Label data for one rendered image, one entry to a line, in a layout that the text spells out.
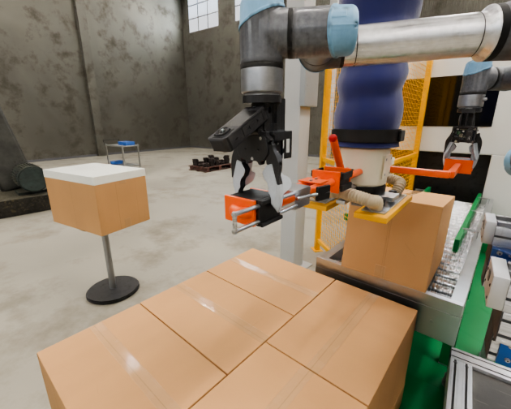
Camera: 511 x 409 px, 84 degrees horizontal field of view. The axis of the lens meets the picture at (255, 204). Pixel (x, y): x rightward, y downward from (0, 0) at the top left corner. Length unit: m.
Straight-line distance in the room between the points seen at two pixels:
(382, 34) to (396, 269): 1.12
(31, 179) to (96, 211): 3.42
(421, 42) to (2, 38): 12.26
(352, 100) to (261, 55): 0.52
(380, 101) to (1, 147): 5.72
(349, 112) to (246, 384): 0.93
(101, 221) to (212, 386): 1.39
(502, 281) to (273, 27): 0.78
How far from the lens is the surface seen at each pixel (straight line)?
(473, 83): 1.27
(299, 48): 0.54
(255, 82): 0.52
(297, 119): 2.44
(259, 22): 0.54
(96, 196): 2.10
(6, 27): 12.65
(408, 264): 1.53
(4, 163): 6.11
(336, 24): 0.53
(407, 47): 0.68
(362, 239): 1.56
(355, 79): 0.99
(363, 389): 1.13
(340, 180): 0.81
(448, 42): 0.71
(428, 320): 1.62
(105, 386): 1.19
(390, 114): 0.99
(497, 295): 0.96
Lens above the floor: 1.36
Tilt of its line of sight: 16 degrees down
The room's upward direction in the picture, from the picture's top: straight up
